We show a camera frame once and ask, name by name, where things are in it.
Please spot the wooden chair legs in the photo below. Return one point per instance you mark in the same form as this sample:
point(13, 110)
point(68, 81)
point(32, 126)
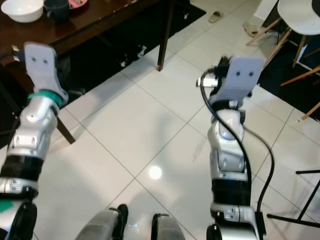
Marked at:
point(300, 75)

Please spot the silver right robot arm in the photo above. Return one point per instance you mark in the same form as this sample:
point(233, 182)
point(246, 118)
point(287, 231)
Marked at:
point(227, 150)

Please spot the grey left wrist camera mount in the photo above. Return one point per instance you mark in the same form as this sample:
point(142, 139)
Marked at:
point(42, 65)

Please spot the beige slipper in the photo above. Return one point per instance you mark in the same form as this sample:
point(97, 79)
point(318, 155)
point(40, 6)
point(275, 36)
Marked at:
point(251, 28)
point(216, 16)

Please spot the black metal stand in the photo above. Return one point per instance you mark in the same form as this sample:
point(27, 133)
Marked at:
point(290, 219)

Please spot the white bowl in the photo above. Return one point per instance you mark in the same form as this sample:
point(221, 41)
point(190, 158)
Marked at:
point(22, 10)

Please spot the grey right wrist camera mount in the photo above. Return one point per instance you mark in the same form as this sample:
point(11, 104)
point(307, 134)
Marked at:
point(242, 77)

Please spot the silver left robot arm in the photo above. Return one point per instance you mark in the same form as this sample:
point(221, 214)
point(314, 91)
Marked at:
point(30, 130)

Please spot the pink plate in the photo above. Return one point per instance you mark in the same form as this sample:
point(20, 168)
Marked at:
point(78, 4)

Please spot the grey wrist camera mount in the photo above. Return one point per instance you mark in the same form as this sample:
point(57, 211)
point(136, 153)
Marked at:
point(242, 77)
point(42, 65)

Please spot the grey robot leg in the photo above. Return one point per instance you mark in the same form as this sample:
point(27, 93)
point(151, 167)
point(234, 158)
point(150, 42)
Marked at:
point(167, 230)
point(102, 225)

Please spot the grey right robot leg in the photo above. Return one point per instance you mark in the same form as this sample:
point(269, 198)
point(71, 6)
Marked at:
point(167, 230)

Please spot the white chair with wooden legs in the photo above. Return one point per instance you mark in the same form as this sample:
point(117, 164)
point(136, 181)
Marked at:
point(300, 15)

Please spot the dark wooden table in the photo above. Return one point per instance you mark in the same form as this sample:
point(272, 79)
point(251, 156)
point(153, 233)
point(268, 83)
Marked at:
point(30, 35)

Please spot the grey left robot leg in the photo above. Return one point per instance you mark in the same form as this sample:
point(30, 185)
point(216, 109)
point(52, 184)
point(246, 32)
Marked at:
point(102, 225)

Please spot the dark purple cup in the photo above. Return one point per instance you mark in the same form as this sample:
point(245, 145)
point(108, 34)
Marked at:
point(57, 9)

